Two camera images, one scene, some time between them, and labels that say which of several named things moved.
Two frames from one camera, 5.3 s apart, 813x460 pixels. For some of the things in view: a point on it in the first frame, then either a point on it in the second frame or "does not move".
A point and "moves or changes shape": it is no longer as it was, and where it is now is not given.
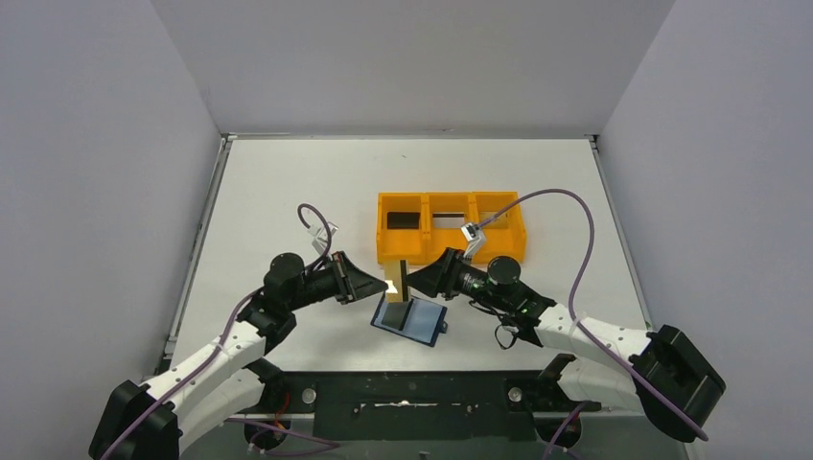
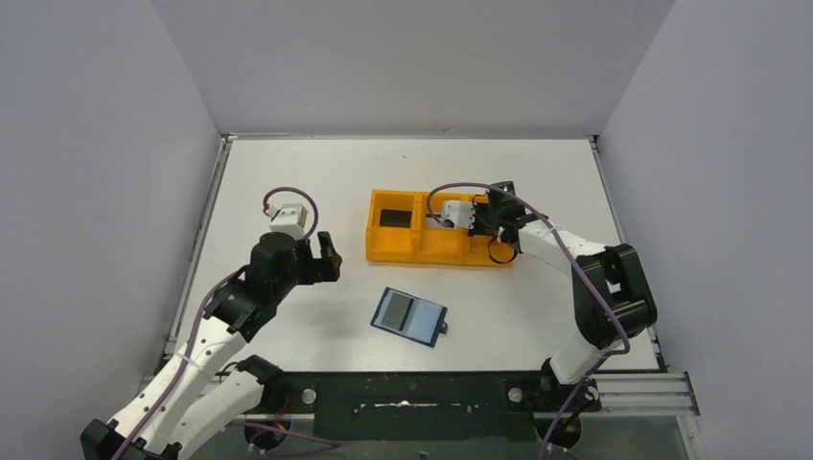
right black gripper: (443, 276) → (476, 228)
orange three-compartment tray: (417, 227) moves or changes shape
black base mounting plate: (412, 406) does not move
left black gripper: (342, 278) → (312, 262)
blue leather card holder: (414, 319) does not move
